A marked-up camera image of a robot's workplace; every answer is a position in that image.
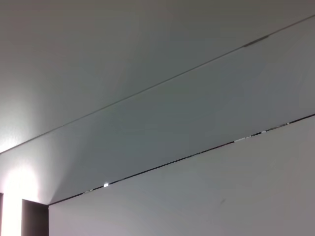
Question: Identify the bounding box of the dark vertical frame bar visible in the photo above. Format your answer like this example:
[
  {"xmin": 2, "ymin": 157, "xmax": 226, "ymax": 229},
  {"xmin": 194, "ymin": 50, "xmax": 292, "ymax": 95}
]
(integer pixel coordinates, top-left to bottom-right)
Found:
[{"xmin": 0, "ymin": 193, "xmax": 4, "ymax": 236}]

